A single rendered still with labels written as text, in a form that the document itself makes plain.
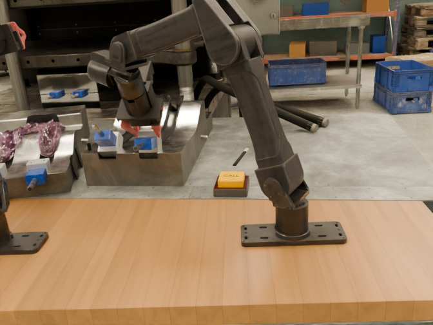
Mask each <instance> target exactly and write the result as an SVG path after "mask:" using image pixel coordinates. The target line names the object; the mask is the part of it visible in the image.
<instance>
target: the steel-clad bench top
mask: <svg viewBox="0 0 433 325"><path fill-rule="evenodd" d="M319 116H320V117H324V118H326V119H328V120H329V123H328V125H327V127H323V126H320V125H318V129H317V131H316V132H315V133H312V132H310V131H309V130H306V129H304V128H302V127H299V126H297V125H295V124H293V123H290V122H288V121H286V120H284V119H281V118H279V120H280V123H281V125H282V128H283V130H284V133H285V136H286V137H287V140H288V141H289V143H290V144H291V146H292V149H293V152H294V153H298V156H299V158H300V162H301V164H302V168H303V172H304V180H305V182H306V184H307V185H308V187H309V194H308V195H307V196H306V197H305V198H306V199H307V200H329V201H433V168H432V167H431V166H430V165H429V163H428V162H427V161H426V160H425V158H424V157H423V156H422V155H421V154H420V152H419V151H418V150H417V148H416V147H415V146H414V145H413V144H412V143H411V141H410V140H409V138H408V137H407V136H406V135H405V134H404V133H403V131H402V130H401V129H400V127H399V126H398V125H397V124H396V123H395V121H394V120H393V119H392V117H391V116H390V115H389V114H367V115H319ZM212 120H213V128H212V130H211V132H210V134H209V136H208V138H207V141H206V143H205V145H204V147H203V149H202V151H201V153H200V155H199V156H198V159H197V161H196V163H195V165H194V167H193V169H192V171H191V173H190V174H189V177H188V179H187V181H186V183H185V185H184V186H87V184H86V178H85V173H84V166H82V168H81V165H79V168H78V173H79V178H78V180H77V179H76V177H75V179H74V182H73V184H72V188H71V190H70V192H63V193H53V194H46V195H36V196H30V197H20V198H27V199H228V200H269V199H268V197H266V196H265V195H264V193H263V192H262V190H261V188H260V185H259V183H258V179H257V178H256V174H255V170H256V169H257V168H258V166H257V163H256V159H255V151H254V148H253V144H252V141H251V138H250V135H249V132H248V129H247V126H246V124H245V121H244V118H243V117H221V118H212ZM114 122H115V120H103V121H88V125H89V129H90V137H89V139H88V143H91V145H92V144H93V143H95V141H94V135H95V130H94V129H93V127H92V124H93V123H95V124H96V125H97V126H98V127H99V128H100V129H101V130H111V129H112V128H113V125H114ZM88 143H87V144H88ZM246 148H248V151H247V152H246V153H245V155H244V156H243V157H242V158H241V160H240V161H239V163H238V164H237V165H236V166H233V164H234V162H235V161H236V160H237V159H238V158H239V156H240V155H241V154H242V152H243V151H244V150H245V149H246ZM220 172H245V175H248V176H249V189H248V193H247V197H214V195H213V188H214V186H215V183H216V180H217V177H218V175H220Z"/></svg>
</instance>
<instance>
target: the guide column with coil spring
mask: <svg viewBox="0 0 433 325"><path fill-rule="evenodd" d="M10 22H12V20H11V17H10V11H9V7H8V2H7V0H0V25H4V24H7V23H10ZM5 58H6V63H7V67H8V71H9V75H10V80H11V84H12V88H13V92H14V97H15V102H16V105H17V111H25V110H31V108H30V102H29V98H28V93H27V90H26V85H25V81H24V75H23V70H22V66H21V61H20V58H19V52H18V51H17V52H13V53H10V54H5Z"/></svg>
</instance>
